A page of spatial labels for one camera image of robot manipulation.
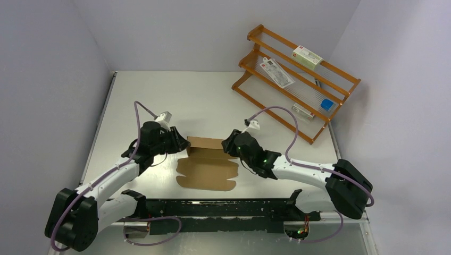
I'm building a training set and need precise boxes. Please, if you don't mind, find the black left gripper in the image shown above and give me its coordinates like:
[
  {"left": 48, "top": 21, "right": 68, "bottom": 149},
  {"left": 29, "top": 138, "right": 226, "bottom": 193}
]
[{"left": 151, "top": 125, "right": 191, "bottom": 156}]

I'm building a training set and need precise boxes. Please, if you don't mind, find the brown cardboard box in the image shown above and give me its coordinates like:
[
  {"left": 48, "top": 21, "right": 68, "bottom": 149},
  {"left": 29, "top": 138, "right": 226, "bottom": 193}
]
[{"left": 176, "top": 137, "right": 238, "bottom": 191}]

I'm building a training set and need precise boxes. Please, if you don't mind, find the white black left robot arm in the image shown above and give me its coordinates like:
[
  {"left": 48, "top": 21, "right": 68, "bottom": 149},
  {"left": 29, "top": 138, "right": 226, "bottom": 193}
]
[{"left": 44, "top": 121, "right": 190, "bottom": 251}]

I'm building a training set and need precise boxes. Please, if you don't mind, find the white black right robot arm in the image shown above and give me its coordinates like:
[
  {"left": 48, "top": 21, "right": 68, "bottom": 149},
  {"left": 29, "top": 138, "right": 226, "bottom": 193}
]
[{"left": 221, "top": 130, "right": 374, "bottom": 220}]

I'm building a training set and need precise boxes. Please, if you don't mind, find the white green small box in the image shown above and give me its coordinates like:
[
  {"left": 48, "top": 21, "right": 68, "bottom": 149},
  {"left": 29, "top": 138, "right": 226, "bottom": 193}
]
[{"left": 291, "top": 45, "right": 323, "bottom": 71}]

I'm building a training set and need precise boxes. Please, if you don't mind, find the orange wooden rack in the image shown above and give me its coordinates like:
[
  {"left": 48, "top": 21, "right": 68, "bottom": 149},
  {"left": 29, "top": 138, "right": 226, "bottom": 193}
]
[{"left": 231, "top": 24, "right": 361, "bottom": 144}]

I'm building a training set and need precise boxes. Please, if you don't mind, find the clear plastic blister package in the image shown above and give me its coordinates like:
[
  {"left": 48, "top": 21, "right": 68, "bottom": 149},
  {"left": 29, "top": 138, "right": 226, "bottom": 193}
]
[{"left": 260, "top": 57, "right": 295, "bottom": 88}]

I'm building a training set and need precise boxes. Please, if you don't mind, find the blue small block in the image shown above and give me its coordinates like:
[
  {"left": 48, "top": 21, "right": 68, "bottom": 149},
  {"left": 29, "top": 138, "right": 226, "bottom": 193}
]
[{"left": 320, "top": 99, "right": 335, "bottom": 112}]

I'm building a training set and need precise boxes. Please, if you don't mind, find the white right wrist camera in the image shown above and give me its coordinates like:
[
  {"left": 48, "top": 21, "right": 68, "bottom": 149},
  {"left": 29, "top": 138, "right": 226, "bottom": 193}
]
[{"left": 243, "top": 119, "right": 261, "bottom": 135}]

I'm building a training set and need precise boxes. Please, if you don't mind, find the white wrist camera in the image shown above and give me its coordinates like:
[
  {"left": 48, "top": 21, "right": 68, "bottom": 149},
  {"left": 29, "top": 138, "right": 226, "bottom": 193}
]
[
  {"left": 154, "top": 112, "right": 172, "bottom": 130},
  {"left": 243, "top": 119, "right": 261, "bottom": 135}
]

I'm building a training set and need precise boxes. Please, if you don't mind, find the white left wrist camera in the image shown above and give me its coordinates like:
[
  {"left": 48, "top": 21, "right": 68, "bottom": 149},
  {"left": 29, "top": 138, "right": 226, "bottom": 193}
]
[{"left": 154, "top": 112, "right": 172, "bottom": 130}]

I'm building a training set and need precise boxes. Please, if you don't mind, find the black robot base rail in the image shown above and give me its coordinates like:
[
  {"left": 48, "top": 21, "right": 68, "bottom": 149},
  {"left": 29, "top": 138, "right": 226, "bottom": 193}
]
[{"left": 130, "top": 192, "right": 321, "bottom": 235}]

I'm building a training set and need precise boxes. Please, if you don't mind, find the aluminium frame profile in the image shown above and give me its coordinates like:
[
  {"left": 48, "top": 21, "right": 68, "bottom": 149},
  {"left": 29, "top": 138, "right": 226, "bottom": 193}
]
[{"left": 317, "top": 211, "right": 370, "bottom": 224}]

